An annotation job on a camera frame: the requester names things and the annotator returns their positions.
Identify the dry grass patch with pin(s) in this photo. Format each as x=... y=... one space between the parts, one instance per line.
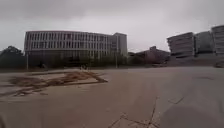
x=66 y=79

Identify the low brown building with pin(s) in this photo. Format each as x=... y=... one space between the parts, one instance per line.
x=153 y=55

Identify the grey concrete slab plaza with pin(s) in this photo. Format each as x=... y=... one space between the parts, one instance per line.
x=133 y=90

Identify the thin pole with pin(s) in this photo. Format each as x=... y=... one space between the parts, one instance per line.
x=116 y=56

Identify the row of trees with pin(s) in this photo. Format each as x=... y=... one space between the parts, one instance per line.
x=100 y=60

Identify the grey tiered building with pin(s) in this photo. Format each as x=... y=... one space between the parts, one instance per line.
x=181 y=45

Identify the long pale many-windowed building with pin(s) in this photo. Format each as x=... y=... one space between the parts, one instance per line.
x=66 y=41

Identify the dark tree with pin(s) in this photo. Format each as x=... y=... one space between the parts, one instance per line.
x=11 y=56

